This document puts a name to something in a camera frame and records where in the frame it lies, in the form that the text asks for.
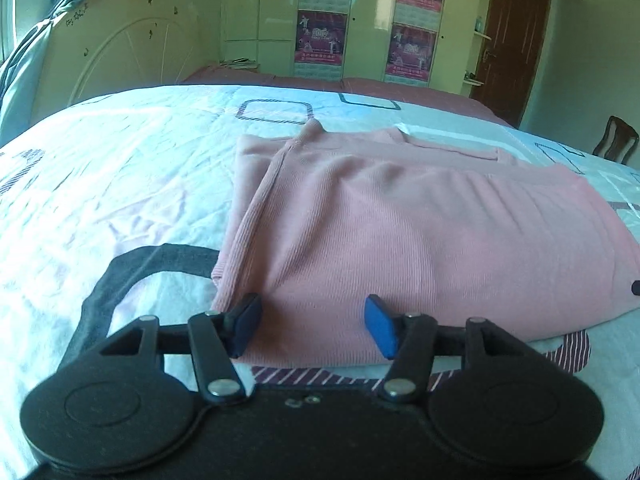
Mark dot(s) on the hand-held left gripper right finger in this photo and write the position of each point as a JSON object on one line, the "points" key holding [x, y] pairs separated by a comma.
{"points": [[382, 327]]}

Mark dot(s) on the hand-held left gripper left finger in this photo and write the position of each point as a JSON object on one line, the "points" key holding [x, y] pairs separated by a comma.
{"points": [[247, 325]]}

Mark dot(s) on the pink sweater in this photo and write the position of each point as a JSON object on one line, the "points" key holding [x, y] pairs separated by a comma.
{"points": [[400, 240]]}

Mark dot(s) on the dark wooden chair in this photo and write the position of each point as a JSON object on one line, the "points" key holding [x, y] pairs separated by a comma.
{"points": [[616, 140]]}

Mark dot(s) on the white patterned quilt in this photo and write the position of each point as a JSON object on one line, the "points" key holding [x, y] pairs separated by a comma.
{"points": [[125, 185]]}

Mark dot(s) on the dusty pink bedsheet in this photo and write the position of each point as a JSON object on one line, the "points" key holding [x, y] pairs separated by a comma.
{"points": [[440, 97]]}

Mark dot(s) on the brown wooden door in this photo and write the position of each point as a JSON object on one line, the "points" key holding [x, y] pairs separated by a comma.
{"points": [[510, 50]]}

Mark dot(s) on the cream corner shelf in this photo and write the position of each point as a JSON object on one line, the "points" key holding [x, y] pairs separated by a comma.
{"points": [[482, 35]]}

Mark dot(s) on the small teal bottle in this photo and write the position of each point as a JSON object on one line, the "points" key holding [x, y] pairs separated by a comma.
{"points": [[479, 24]]}

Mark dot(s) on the cream wardrobe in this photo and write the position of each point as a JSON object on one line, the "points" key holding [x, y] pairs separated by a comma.
{"points": [[370, 20]]}

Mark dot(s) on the cream bed headboard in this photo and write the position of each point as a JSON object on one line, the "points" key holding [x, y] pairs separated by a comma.
{"points": [[125, 35]]}

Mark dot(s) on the blue curtain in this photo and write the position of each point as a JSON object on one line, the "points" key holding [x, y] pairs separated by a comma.
{"points": [[25, 75]]}

